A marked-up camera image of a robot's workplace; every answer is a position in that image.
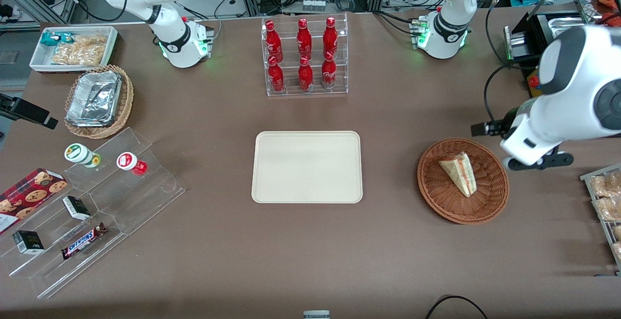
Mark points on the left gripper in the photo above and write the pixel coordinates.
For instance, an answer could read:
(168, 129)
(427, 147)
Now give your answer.
(506, 121)

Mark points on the white rectangular bin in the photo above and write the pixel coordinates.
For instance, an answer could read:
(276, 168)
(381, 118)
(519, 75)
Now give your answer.
(38, 59)

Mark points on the small black carton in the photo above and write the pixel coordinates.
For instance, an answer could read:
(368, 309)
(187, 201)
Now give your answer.
(28, 242)
(76, 208)

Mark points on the light tan wicker basket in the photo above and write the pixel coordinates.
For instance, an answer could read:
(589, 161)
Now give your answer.
(127, 103)

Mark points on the teal snack packet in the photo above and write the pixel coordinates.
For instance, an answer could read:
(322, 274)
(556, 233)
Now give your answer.
(56, 38)

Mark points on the clear bag of crackers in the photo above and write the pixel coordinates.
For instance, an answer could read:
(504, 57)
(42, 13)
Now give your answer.
(92, 40)
(77, 55)

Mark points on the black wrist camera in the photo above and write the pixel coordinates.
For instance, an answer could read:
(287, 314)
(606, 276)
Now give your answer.
(487, 128)

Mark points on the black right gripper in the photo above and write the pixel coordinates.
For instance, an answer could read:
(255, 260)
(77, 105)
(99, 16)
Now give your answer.
(13, 106)

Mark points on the wrapped triangle sandwich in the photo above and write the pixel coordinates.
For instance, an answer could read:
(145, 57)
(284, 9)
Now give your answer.
(461, 173)

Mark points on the wrapped bread package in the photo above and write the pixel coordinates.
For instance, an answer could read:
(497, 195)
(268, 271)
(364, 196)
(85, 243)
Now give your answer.
(617, 232)
(609, 209)
(606, 184)
(617, 251)

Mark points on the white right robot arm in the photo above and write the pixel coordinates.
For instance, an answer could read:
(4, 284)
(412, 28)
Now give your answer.
(171, 37)

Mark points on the cream plastic tray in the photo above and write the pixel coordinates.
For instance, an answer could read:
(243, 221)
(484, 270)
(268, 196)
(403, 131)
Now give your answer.
(306, 167)

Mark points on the clear acrylic stepped stand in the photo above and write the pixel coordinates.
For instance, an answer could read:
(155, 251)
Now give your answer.
(145, 197)

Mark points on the Snickers chocolate bar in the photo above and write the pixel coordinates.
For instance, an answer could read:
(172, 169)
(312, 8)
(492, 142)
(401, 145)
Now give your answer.
(83, 241)

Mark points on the green lid yogurt cup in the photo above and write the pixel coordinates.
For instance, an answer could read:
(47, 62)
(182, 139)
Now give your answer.
(80, 154)

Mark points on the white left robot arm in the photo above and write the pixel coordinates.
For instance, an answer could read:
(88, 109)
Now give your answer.
(577, 91)

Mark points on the red cola bottle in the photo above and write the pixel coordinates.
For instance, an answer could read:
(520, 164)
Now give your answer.
(305, 75)
(276, 76)
(304, 37)
(329, 72)
(330, 36)
(273, 40)

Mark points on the stacked aluminium foil trays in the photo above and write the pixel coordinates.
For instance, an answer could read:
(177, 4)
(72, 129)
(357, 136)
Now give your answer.
(94, 98)

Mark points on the brown round wicker basket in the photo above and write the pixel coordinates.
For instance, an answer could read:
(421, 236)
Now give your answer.
(439, 197)

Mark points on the clear acrylic bottle rack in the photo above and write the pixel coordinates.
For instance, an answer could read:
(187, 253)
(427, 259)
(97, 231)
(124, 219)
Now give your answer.
(291, 91)

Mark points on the small grey device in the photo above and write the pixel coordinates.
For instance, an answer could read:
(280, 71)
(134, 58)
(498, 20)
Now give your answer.
(316, 315)

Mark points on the yellow emergency stop button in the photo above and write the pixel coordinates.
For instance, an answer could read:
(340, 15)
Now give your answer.
(534, 82)

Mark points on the red tartan cookie box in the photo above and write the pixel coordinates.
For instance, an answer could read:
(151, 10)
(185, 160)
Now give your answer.
(29, 195)

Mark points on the red lid yogurt cup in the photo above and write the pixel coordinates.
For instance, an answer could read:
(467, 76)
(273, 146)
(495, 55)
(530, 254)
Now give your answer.
(128, 161)

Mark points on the black metal appliance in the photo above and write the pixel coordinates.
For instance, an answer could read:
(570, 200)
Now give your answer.
(538, 37)

